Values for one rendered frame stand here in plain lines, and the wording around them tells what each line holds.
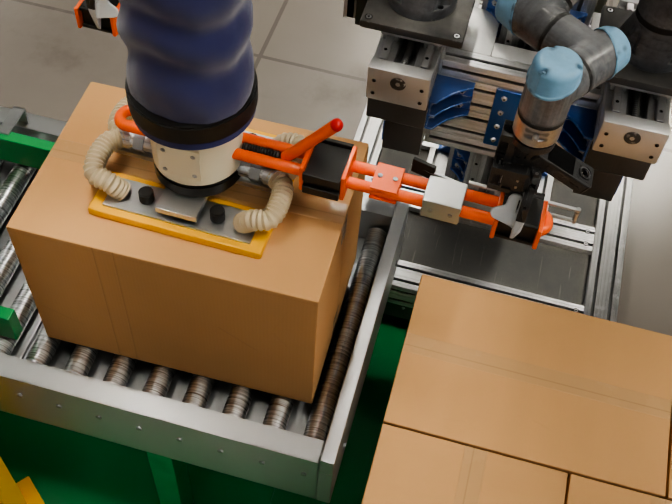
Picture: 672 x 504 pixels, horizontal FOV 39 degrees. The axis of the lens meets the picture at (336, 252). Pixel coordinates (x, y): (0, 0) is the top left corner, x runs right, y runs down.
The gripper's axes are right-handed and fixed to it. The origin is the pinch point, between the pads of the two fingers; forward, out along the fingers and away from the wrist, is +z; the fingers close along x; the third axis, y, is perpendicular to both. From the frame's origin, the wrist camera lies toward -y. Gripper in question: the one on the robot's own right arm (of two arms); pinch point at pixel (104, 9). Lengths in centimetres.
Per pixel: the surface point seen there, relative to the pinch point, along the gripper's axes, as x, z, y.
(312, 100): 93, 108, 20
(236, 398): -50, 53, 44
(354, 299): -18, 53, 61
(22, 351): -50, 58, -7
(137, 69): -35.3, -22.8, 24.8
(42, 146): -4.3, 43.9, -21.0
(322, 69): 109, 108, 19
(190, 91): -36, -21, 34
